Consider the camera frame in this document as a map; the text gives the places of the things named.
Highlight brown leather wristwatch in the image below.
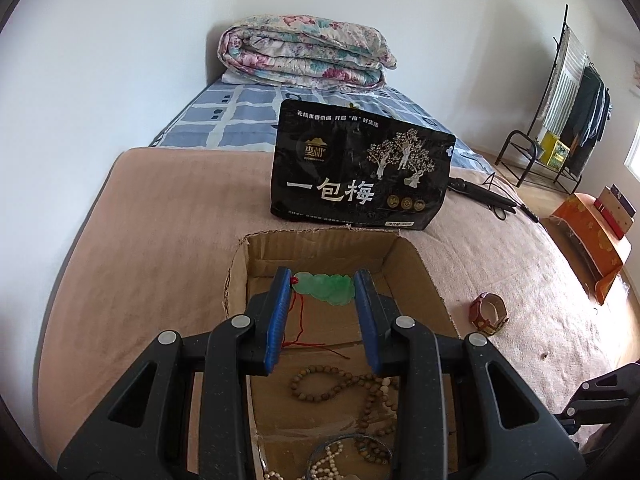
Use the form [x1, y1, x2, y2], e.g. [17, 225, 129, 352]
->
[469, 292, 510, 336]

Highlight dark hanging clothes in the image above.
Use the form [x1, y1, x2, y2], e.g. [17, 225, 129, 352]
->
[557, 67, 612, 176]

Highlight black snack bag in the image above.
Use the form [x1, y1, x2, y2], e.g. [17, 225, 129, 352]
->
[270, 99, 457, 232]

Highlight stack of flat boxes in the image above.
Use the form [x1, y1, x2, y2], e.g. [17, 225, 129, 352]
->
[594, 185, 637, 241]

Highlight yellow box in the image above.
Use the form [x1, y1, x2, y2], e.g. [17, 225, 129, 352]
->
[539, 131, 571, 167]

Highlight orange cloth covered table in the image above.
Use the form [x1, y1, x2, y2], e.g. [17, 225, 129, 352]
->
[550, 192, 633, 306]

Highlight black metal clothes rack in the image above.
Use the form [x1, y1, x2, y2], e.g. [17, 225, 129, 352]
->
[495, 5, 613, 196]

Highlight white pearl bracelet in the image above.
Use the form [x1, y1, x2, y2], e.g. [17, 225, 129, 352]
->
[262, 440, 351, 480]

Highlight blue checked bed sheet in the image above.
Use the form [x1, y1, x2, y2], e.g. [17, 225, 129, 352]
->
[149, 77, 498, 173]

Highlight window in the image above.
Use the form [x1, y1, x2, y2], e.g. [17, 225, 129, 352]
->
[622, 127, 640, 183]

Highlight black cable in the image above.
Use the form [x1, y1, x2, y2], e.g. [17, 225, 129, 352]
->
[482, 172, 543, 226]

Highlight green jade pendant red cord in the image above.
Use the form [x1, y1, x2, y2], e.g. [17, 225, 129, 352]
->
[281, 271, 357, 361]

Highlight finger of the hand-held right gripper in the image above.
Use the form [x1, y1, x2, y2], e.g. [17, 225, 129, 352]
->
[552, 360, 640, 453]

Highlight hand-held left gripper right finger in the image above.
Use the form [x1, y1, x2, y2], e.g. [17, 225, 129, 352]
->
[352, 269, 586, 480]

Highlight wooden bead necklace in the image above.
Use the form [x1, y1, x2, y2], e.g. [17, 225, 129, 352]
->
[289, 366, 401, 466]

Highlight cardboard box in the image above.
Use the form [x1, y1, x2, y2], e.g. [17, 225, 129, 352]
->
[222, 227, 463, 480]

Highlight dark thin bangle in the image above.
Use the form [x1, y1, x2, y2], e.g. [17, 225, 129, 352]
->
[306, 435, 396, 480]

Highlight striped hanging towel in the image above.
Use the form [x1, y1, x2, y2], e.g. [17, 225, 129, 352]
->
[537, 27, 586, 136]

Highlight folded floral quilt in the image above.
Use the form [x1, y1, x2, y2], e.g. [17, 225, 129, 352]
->
[217, 14, 398, 92]

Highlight black hair straightener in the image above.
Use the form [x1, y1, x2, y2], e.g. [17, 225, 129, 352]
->
[446, 177, 518, 220]

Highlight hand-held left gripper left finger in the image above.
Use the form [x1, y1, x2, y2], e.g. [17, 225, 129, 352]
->
[57, 266, 296, 480]

